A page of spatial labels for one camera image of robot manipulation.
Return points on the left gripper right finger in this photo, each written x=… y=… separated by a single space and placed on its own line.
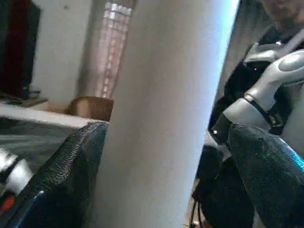
x=268 y=180

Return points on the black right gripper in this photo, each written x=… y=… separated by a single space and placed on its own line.
x=8 y=203

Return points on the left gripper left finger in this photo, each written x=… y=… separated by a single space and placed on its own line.
x=61 y=180

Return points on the white plastic table leg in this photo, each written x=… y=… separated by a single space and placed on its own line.
x=154 y=107

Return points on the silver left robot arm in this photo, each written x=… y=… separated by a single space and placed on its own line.
x=268 y=90

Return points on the white paper sheet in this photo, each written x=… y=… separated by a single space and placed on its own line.
x=35 y=114

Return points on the brown cardboard box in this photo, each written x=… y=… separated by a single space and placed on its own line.
x=92 y=107

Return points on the grey black robot torso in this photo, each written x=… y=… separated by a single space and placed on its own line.
x=240 y=76

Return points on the dark tall cabinet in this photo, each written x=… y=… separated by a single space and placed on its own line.
x=14 y=47

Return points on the sheer window curtain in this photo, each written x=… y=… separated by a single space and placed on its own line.
x=111 y=47

